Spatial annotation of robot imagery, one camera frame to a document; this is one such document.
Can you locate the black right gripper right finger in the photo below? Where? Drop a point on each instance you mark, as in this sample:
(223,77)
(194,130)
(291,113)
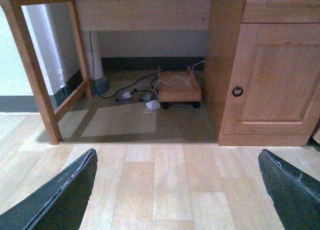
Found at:
(295,194)

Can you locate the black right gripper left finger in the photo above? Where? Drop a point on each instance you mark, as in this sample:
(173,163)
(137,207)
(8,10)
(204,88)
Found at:
(58,204)

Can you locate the wooden cabinet door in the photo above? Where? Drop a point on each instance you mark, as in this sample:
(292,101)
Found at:
(278,67)

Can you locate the white plug on floor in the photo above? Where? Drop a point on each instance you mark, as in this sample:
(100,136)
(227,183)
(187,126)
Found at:
(124,96)

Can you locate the white power adapter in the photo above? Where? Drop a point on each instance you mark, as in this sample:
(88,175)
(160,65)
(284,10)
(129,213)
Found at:
(151,106)

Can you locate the wooden desk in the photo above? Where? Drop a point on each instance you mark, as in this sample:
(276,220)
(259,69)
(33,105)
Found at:
(222,19)

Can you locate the wooden rolling stand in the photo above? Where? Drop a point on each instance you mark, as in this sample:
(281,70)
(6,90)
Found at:
(178,86)

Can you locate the white pipe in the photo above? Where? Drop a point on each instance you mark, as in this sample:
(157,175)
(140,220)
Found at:
(93,54)

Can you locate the black ring door handle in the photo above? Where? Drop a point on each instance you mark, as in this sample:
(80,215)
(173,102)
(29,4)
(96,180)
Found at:
(237,91)

